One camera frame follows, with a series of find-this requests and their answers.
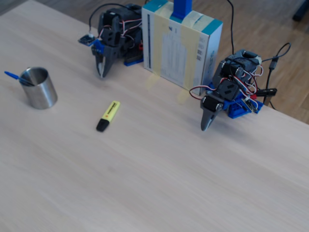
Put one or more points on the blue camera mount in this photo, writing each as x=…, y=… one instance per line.
x=97, y=47

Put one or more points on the grey robot arm with camera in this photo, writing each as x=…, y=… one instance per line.
x=113, y=31

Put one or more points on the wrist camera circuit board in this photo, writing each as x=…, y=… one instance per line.
x=85, y=40

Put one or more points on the dark furniture base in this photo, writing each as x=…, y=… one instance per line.
x=303, y=12

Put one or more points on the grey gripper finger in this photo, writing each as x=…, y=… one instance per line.
x=108, y=61
x=99, y=62

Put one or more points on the blue camera stand post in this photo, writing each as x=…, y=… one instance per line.
x=181, y=9

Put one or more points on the yellow highlighter with black cap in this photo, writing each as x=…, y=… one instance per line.
x=109, y=112

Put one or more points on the silver steel cup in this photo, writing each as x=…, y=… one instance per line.
x=41, y=94

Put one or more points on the blue capped ballpoint pen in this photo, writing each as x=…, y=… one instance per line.
x=12, y=75

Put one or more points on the beige masking tape strip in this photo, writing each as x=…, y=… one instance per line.
x=158, y=36
x=187, y=48

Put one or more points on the white cardboard box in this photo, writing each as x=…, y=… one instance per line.
x=173, y=53

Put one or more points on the black controller circuit board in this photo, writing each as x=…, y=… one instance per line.
x=251, y=106

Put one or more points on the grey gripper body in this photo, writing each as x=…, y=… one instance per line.
x=107, y=55

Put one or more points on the blue robot arm base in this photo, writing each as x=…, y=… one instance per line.
x=132, y=62

